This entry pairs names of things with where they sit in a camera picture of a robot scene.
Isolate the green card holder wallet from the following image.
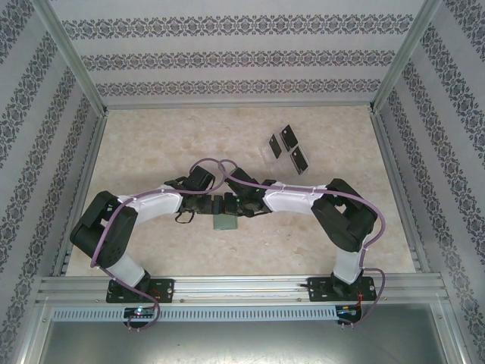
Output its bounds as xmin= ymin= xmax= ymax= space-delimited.
xmin=211 ymin=214 xmax=240 ymax=231

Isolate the clear acrylic card stand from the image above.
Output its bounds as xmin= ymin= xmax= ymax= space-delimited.
xmin=260 ymin=124 xmax=312 ymax=178

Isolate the black credit card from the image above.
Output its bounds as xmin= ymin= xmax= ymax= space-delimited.
xmin=279 ymin=124 xmax=299 ymax=149
xmin=289 ymin=145 xmax=311 ymax=176
xmin=268 ymin=133 xmax=283 ymax=158

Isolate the grey metal panel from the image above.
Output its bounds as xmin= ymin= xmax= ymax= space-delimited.
xmin=36 ymin=320 xmax=467 ymax=364

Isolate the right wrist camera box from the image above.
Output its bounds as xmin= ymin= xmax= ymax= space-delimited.
xmin=226 ymin=168 xmax=261 ymax=193

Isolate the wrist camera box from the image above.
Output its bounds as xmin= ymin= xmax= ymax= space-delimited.
xmin=226 ymin=168 xmax=261 ymax=193
xmin=187 ymin=166 xmax=217 ymax=190

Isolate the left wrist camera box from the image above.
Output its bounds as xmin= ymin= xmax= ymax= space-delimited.
xmin=187 ymin=166 xmax=217 ymax=190

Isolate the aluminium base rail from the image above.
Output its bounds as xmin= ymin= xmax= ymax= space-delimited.
xmin=36 ymin=275 xmax=452 ymax=306

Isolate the purple cable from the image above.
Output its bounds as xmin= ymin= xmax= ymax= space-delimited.
xmin=90 ymin=158 xmax=234 ymax=333
xmin=217 ymin=158 xmax=390 ymax=327

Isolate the aluminium back rail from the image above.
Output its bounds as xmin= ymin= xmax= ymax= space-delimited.
xmin=105 ymin=104 xmax=374 ymax=111

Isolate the slotted grey cable duct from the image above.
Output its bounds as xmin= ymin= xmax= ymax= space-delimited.
xmin=51 ymin=306 xmax=338 ymax=322

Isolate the aluminium side rail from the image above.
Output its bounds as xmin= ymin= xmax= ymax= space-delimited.
xmin=369 ymin=109 xmax=431 ymax=274
xmin=51 ymin=111 xmax=111 ymax=277

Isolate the aluminium frame post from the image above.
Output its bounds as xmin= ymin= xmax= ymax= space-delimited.
xmin=32 ymin=0 xmax=111 ymax=117
xmin=367 ymin=0 xmax=444 ymax=115

